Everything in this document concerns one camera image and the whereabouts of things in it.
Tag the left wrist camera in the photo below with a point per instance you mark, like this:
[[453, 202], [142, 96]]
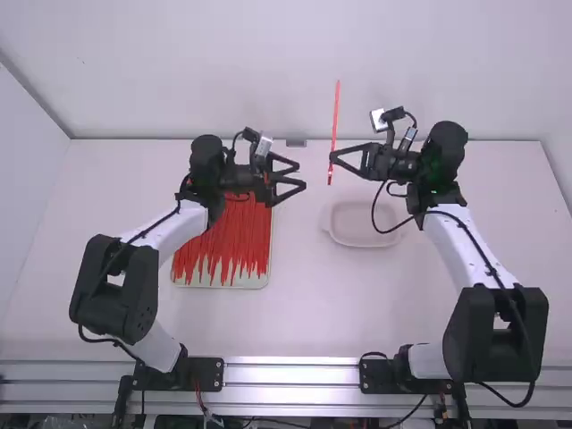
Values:
[[263, 146]]

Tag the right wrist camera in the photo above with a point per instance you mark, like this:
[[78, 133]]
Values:
[[379, 120]]

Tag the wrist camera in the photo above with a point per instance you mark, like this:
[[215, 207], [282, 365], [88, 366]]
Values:
[[379, 120], [263, 146]]

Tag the silver rails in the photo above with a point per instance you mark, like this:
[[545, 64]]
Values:
[[290, 380]]

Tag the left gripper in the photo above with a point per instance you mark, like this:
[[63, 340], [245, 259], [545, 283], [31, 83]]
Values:
[[243, 176]]

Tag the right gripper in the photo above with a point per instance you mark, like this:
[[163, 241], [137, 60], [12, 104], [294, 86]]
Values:
[[393, 163]]

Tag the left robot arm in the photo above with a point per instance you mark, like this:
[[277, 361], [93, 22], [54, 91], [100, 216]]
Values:
[[116, 290]]

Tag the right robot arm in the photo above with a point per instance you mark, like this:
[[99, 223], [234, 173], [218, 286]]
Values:
[[465, 250]]

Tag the pale tray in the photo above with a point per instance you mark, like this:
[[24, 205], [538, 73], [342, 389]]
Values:
[[223, 284]]

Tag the white dish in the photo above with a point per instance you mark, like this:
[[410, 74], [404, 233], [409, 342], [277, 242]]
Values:
[[353, 221]]

